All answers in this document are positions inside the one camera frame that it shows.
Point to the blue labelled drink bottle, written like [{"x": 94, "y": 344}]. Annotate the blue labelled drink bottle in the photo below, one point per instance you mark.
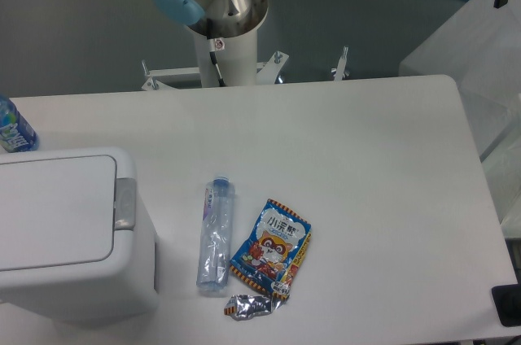
[{"x": 17, "y": 135}]

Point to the black device at table edge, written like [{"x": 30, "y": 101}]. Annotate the black device at table edge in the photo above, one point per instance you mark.
[{"x": 507, "y": 302}]

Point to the clear crushed plastic bottle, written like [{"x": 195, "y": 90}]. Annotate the clear crushed plastic bottle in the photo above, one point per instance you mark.
[{"x": 216, "y": 237}]

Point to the white push-lid trash can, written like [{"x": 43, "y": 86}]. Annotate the white push-lid trash can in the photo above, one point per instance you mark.
[{"x": 77, "y": 242}]

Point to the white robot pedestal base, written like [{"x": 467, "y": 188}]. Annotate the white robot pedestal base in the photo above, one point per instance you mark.
[{"x": 221, "y": 62}]

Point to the blue raccoon snack bag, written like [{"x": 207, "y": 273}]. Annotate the blue raccoon snack bag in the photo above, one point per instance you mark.
[{"x": 271, "y": 256}]

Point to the crumpled silver foil wrapper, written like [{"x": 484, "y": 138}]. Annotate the crumpled silver foil wrapper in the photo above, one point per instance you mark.
[{"x": 245, "y": 307}]

